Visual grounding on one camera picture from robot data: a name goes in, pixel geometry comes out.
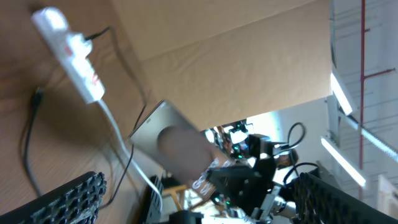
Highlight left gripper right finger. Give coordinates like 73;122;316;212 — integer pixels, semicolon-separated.
293;173;397;224

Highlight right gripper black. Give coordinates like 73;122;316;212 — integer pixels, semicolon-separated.
206;134;280;215

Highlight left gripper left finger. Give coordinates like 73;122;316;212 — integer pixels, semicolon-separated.
1;171;106;224

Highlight black USB-C charging cable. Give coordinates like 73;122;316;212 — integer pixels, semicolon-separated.
20;26;149;209

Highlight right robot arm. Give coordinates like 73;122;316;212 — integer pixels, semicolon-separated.
207;134;297;223

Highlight black USB plug adapter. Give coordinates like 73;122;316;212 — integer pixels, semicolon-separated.
84;27;111;41

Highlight white power strip red switches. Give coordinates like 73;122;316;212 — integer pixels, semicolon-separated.
31;7;105;104

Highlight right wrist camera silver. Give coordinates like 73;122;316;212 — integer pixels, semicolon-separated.
229;130;249;144

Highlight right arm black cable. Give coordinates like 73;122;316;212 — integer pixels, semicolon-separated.
273;121;320;187

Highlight white power strip cord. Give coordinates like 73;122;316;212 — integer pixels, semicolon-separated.
98;98;164;212

